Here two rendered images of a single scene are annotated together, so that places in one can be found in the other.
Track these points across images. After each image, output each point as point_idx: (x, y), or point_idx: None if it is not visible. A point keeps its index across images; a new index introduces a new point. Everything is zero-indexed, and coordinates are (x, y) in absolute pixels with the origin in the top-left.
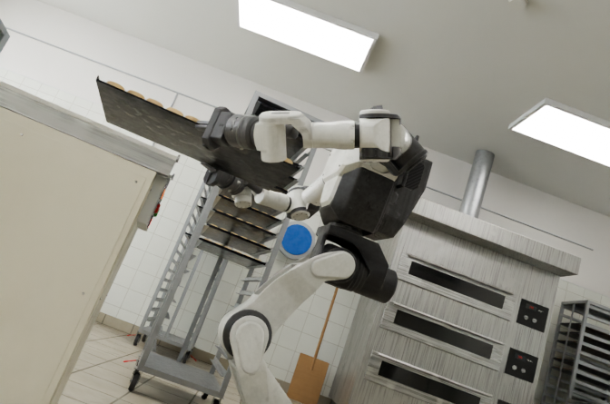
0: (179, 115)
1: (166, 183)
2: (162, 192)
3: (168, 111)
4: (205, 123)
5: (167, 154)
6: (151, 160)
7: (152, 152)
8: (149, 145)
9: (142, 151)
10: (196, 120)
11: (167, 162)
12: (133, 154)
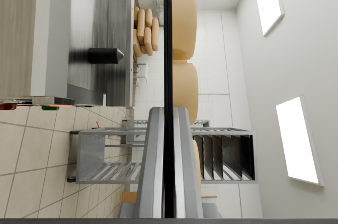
0: (167, 21)
1: (29, 102)
2: (0, 102)
3: None
4: (174, 163)
5: (38, 63)
6: (3, 24)
7: (27, 17)
8: None
9: None
10: (189, 103)
11: (15, 73)
12: None
